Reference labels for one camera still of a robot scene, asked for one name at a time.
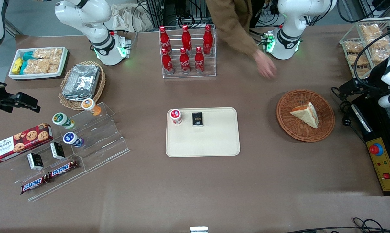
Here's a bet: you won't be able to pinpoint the orange lid yogurt cup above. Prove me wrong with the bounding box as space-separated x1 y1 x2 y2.
81 98 102 116

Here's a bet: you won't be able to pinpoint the person's bare hand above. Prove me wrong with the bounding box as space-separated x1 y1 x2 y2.
253 50 277 80

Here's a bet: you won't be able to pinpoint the black floor cable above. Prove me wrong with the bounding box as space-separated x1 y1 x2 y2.
285 217 390 233

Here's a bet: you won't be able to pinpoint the cream plastic tray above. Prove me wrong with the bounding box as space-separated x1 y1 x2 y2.
166 107 240 158

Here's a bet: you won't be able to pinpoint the yellow emergency stop control box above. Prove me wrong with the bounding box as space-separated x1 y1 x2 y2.
366 137 390 197

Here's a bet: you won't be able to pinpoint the rice cracker snack pack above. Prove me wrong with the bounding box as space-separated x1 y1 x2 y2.
23 59 60 74
360 24 382 39
368 36 390 50
33 48 63 61
371 49 390 64
344 40 364 54

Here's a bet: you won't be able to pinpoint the yellow snack pack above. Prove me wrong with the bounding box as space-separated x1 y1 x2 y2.
12 58 24 74

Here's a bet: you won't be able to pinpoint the red lid yogurt cup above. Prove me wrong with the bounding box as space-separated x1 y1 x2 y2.
170 109 183 125

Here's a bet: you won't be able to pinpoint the forearm in brown sleeve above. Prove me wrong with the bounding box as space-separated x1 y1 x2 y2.
205 0 264 58

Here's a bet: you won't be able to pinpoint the green lid yogurt cup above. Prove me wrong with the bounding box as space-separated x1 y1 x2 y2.
52 112 75 130

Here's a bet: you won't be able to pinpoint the white wire snack rack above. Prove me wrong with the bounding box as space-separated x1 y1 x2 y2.
340 18 390 80

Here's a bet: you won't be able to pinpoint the Snickers chocolate bar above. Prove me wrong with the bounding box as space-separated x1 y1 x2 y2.
48 160 79 179
20 175 50 195

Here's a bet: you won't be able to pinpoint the oval light wicker basket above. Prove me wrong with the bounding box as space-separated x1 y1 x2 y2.
58 61 106 111

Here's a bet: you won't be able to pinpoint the clear acrylic stepped display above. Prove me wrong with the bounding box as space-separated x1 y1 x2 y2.
0 102 130 202

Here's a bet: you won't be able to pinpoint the red cola bottle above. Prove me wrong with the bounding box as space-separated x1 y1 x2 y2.
179 48 191 74
181 25 192 54
159 26 171 54
162 49 174 75
203 25 213 54
194 47 205 73

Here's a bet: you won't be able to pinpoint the black power cable with plug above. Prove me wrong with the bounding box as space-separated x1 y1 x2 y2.
331 87 367 143

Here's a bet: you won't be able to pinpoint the aluminium frame rack with cables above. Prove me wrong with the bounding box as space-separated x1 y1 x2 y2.
137 0 215 29

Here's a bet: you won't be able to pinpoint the white rectangular snack tray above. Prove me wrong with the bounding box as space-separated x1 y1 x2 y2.
8 47 69 80

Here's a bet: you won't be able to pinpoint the crumpled beige cloth bag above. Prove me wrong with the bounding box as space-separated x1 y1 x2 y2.
105 3 154 33

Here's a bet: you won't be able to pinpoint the round brown wicker basket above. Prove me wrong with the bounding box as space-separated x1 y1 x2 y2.
276 89 335 143

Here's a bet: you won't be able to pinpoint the red Walkers cookie box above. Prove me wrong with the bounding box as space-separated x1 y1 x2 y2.
0 123 54 163

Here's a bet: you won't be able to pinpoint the black tabletop machine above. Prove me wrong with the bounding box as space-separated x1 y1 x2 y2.
350 94 390 143

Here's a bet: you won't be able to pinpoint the clear acrylic bottle rack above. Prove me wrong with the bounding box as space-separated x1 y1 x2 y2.
158 24 217 79

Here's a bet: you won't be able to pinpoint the triangular sandwich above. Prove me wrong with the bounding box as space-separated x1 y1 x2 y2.
290 102 319 129

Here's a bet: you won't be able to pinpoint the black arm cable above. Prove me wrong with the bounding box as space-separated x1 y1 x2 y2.
353 25 390 93

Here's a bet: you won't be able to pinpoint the stacked aluminium foil trays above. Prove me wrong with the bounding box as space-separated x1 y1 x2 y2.
62 64 101 101

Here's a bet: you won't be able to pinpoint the blue lid yogurt cup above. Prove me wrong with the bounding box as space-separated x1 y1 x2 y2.
63 132 85 148

